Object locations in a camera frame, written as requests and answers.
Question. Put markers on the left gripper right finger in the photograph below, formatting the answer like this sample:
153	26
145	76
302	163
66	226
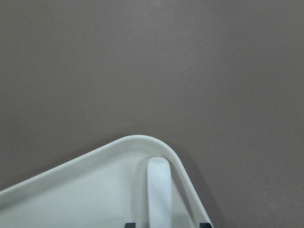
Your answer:
205	225

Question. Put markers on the white ceramic spoon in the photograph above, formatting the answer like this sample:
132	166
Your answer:
159	189

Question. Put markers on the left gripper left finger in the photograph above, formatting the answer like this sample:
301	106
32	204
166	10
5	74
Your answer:
130	225

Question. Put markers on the cream rabbit tray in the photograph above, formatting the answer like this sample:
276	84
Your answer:
105	188

